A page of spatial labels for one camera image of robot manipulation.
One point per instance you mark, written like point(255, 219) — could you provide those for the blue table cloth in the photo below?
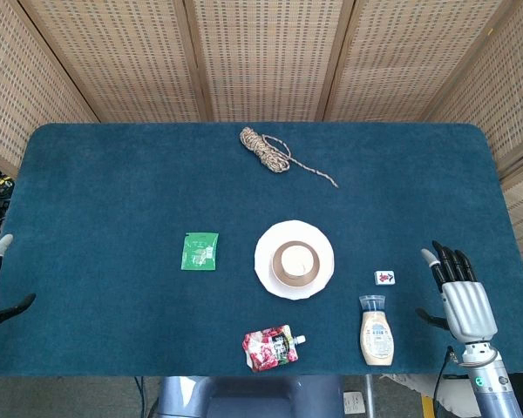
point(157, 305)

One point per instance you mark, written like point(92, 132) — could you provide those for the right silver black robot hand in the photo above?
point(466, 307)

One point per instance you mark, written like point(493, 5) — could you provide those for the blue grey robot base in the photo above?
point(248, 397)

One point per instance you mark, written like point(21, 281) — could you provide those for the brown tape roll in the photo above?
point(295, 265)

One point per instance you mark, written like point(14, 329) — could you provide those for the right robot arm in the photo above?
point(490, 379)

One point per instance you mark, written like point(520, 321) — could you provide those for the red spouted drink pouch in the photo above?
point(271, 347)

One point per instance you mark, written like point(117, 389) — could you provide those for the beige sauce squeeze bottle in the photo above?
point(376, 335)

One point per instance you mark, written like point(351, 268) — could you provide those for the green sachet packet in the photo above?
point(199, 251)

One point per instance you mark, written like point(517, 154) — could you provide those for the white mahjong tile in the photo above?
point(384, 278)

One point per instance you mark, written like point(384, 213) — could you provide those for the woven bamboo folding screen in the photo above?
point(261, 56)

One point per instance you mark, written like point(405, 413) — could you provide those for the white plate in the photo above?
point(294, 260)

